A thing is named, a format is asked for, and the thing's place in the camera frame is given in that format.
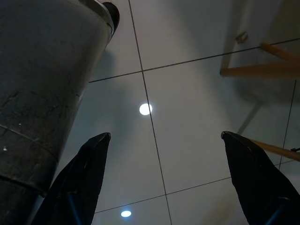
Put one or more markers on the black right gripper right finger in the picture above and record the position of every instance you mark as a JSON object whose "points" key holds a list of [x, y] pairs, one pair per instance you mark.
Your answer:
{"points": [[255, 178]]}

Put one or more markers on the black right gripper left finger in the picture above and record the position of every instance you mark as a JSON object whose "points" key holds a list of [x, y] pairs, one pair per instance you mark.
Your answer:
{"points": [[82, 178]]}

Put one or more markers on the light wooden furniture leg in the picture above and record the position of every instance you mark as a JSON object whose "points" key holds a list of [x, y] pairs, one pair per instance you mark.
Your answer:
{"points": [[279, 149], [279, 51]]}

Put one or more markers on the dark grey robot leg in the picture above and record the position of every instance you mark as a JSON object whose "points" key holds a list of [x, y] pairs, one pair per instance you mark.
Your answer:
{"points": [[39, 93]]}

